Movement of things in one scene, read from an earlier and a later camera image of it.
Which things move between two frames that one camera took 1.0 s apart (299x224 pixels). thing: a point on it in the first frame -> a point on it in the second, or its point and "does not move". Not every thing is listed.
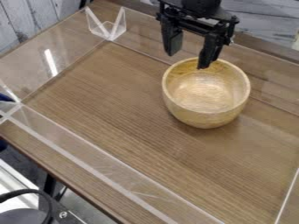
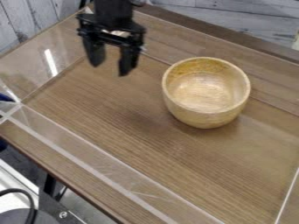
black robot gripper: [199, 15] -> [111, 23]
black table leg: [50, 186] does not move
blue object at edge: [5, 97] does not move
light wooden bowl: [205, 98] does not move
